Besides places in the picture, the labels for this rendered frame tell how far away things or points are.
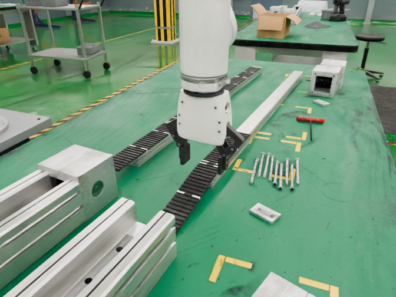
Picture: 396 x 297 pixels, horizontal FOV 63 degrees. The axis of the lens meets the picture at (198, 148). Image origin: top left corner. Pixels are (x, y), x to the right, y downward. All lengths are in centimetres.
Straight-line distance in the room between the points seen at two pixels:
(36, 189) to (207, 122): 32
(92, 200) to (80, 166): 7
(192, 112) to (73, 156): 24
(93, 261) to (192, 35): 37
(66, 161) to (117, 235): 20
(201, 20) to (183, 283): 39
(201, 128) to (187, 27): 18
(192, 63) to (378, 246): 43
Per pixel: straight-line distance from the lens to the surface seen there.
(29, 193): 63
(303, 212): 66
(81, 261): 47
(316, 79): 132
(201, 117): 59
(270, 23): 258
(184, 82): 57
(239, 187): 70
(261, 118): 97
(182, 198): 63
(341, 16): 390
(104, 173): 63
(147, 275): 48
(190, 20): 54
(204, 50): 54
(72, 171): 61
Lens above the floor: 117
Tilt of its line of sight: 28 degrees down
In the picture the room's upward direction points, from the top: straight up
